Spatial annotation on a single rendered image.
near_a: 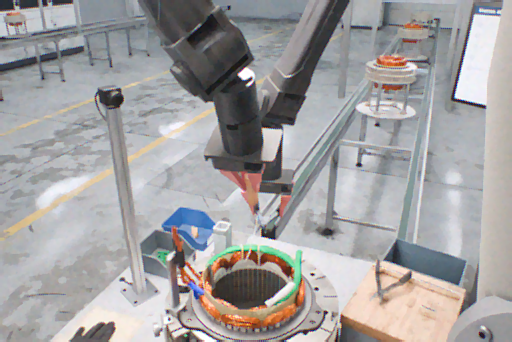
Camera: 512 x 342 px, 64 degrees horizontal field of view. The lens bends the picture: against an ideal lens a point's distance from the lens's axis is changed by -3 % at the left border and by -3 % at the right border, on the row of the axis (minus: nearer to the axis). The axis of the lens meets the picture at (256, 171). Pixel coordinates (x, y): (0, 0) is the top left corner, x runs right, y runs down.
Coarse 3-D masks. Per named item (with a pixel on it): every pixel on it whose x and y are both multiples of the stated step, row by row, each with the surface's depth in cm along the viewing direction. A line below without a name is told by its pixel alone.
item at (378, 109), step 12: (372, 72) 265; (384, 72) 259; (396, 72) 256; (408, 72) 259; (372, 84) 282; (408, 84) 264; (396, 96) 286; (360, 108) 283; (372, 108) 285; (384, 108) 283; (396, 108) 285; (408, 108) 284
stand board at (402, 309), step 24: (384, 264) 91; (360, 288) 85; (408, 288) 84; (456, 288) 84; (360, 312) 79; (384, 312) 78; (408, 312) 78; (456, 312) 78; (384, 336) 74; (408, 336) 73; (432, 336) 73
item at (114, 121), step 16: (112, 112) 99; (112, 128) 100; (112, 144) 103; (128, 176) 108; (128, 192) 109; (128, 208) 111; (128, 224) 112; (128, 240) 115; (128, 256) 119; (144, 288) 123
